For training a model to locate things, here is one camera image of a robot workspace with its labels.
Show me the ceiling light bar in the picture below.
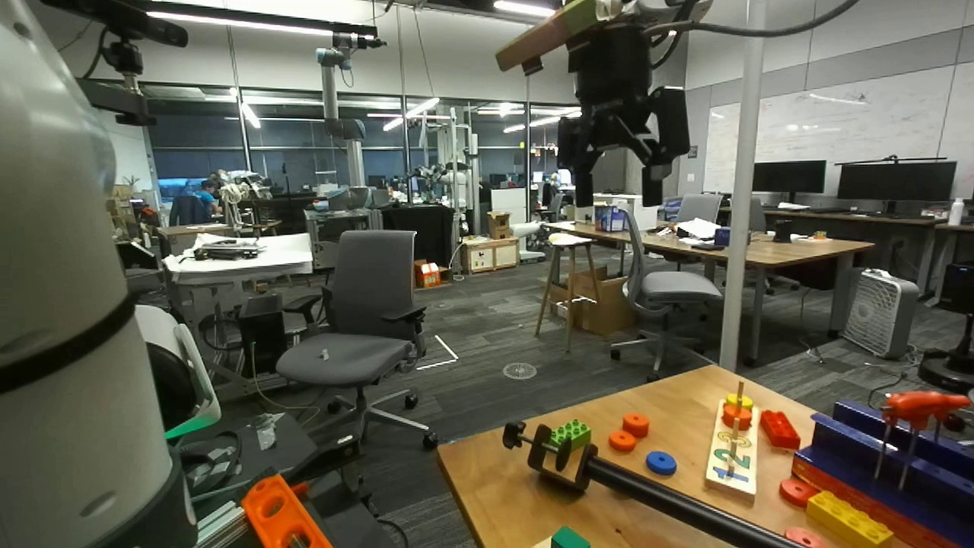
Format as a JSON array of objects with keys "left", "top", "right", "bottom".
[{"left": 146, "top": 3, "right": 387, "bottom": 52}]

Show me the white box fan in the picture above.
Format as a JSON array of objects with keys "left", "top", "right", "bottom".
[{"left": 840, "top": 265, "right": 923, "bottom": 362}]

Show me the green toy brick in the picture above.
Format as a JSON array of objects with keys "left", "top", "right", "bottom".
[{"left": 546, "top": 417, "right": 593, "bottom": 454}]

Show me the red toy brick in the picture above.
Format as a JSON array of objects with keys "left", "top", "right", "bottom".
[{"left": 757, "top": 408, "right": 803, "bottom": 450}]

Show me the white rounded housing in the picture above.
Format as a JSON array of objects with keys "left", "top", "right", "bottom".
[{"left": 128, "top": 301, "right": 226, "bottom": 441}]

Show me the wooden number stacking board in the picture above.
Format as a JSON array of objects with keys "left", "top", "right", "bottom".
[{"left": 703, "top": 381, "right": 761, "bottom": 499}]

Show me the black overhead camera rig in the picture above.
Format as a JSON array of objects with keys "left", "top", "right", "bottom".
[{"left": 40, "top": 0, "right": 192, "bottom": 130}]

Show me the wide black computer monitor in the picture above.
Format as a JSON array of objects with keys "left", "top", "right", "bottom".
[{"left": 836, "top": 158, "right": 959, "bottom": 209}]

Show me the white work table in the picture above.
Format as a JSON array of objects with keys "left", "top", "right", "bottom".
[{"left": 162, "top": 233, "right": 316, "bottom": 308}]

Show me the blue box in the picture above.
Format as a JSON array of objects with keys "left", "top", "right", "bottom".
[{"left": 593, "top": 203, "right": 632, "bottom": 236}]

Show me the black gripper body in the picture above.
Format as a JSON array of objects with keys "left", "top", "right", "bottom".
[{"left": 569, "top": 23, "right": 660, "bottom": 147}]

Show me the brown cardboard box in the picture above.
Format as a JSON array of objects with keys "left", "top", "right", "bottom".
[{"left": 566, "top": 271, "right": 639, "bottom": 339}]

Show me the grey ceiling robot column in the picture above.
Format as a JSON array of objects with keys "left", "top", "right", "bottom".
[{"left": 312, "top": 42, "right": 371, "bottom": 193}]

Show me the small orange box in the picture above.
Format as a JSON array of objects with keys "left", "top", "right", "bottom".
[{"left": 411, "top": 259, "right": 449, "bottom": 289}]

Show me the dark long monitor desk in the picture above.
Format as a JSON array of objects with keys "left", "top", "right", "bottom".
[{"left": 764, "top": 203, "right": 974, "bottom": 298}]

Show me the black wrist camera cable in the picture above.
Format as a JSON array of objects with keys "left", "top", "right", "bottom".
[{"left": 666, "top": 0, "right": 864, "bottom": 42}]

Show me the black cabinet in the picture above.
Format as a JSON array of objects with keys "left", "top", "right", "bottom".
[{"left": 376, "top": 203, "right": 458, "bottom": 271}]

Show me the orange toy hand tool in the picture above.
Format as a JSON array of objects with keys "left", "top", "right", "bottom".
[{"left": 873, "top": 388, "right": 974, "bottom": 491}]

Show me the blue plastic ring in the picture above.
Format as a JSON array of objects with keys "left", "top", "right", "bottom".
[{"left": 641, "top": 447, "right": 678, "bottom": 479}]

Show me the yellow toy brick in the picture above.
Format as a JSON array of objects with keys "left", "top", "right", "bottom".
[{"left": 803, "top": 487, "right": 894, "bottom": 548}]

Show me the black side stand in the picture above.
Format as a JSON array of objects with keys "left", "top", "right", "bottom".
[{"left": 165, "top": 406, "right": 336, "bottom": 548}]

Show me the green toy block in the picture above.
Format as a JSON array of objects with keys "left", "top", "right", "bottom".
[{"left": 532, "top": 524, "right": 593, "bottom": 548}]

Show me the black long-handled tool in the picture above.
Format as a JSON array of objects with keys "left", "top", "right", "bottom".
[{"left": 498, "top": 417, "right": 803, "bottom": 548}]

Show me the orange plastic holed block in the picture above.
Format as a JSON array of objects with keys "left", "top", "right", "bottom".
[{"left": 240, "top": 472, "right": 333, "bottom": 548}]

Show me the wooden stool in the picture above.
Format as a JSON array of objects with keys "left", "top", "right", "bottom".
[{"left": 532, "top": 233, "right": 603, "bottom": 344}]

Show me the beige storage box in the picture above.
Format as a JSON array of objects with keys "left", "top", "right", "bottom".
[{"left": 458, "top": 236, "right": 497, "bottom": 275}]

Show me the black flat device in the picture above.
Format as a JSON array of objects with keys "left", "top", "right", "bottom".
[{"left": 192, "top": 239, "right": 263, "bottom": 263}]

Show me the black floor stand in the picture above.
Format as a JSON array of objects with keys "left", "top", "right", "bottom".
[{"left": 916, "top": 263, "right": 974, "bottom": 396}]

